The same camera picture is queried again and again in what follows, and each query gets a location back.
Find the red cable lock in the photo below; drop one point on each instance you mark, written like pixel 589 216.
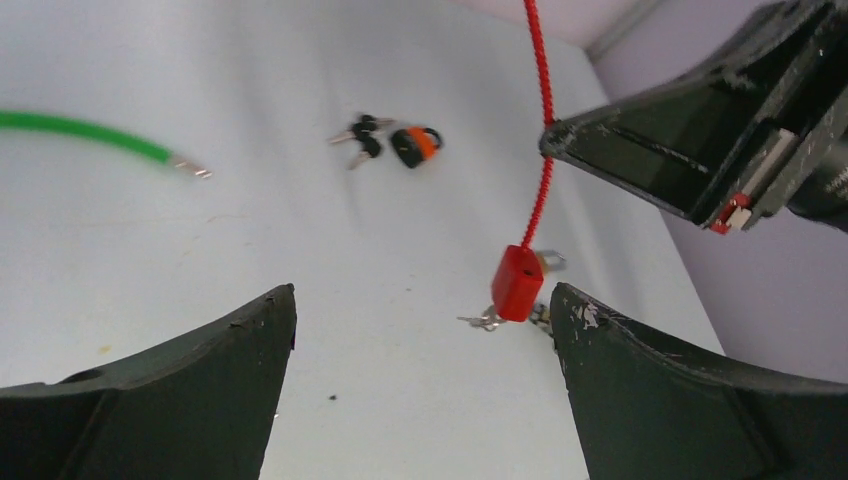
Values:
pixel 520 275

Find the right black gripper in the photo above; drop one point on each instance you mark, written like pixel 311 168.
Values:
pixel 758 126

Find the keys of red lock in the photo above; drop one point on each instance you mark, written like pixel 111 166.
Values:
pixel 488 320

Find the small brass padlock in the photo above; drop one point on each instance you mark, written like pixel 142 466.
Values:
pixel 552 264

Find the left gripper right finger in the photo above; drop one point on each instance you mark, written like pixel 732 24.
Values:
pixel 648 405

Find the green cable lock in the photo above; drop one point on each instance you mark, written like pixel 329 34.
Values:
pixel 100 133

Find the black keys bunch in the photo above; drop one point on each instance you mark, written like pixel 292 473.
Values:
pixel 365 131

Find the orange padlock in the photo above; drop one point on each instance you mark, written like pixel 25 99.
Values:
pixel 416 145

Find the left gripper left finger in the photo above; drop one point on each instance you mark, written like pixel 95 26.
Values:
pixel 199 406

